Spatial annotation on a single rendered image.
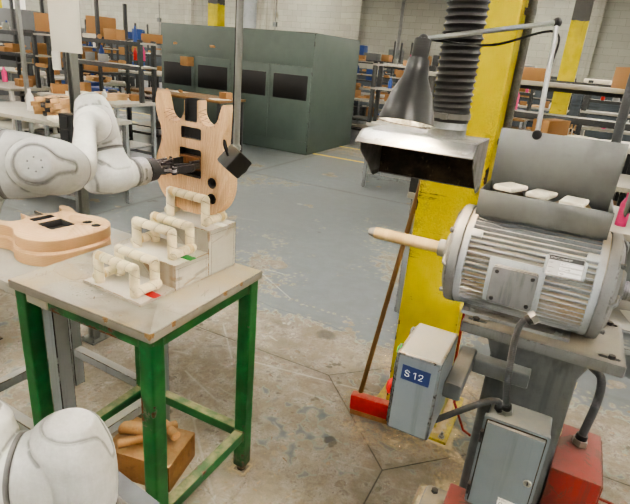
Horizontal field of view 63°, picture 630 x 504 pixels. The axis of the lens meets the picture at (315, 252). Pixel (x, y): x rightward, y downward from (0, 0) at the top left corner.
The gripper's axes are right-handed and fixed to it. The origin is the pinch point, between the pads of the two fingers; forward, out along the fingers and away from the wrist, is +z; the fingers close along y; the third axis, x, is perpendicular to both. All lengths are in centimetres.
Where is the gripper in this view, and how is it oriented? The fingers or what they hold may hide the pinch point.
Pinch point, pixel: (189, 162)
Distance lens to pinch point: 188.0
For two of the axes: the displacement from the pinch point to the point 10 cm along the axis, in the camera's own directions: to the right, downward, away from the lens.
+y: 8.5, 2.5, -4.5
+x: 0.9, -9.3, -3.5
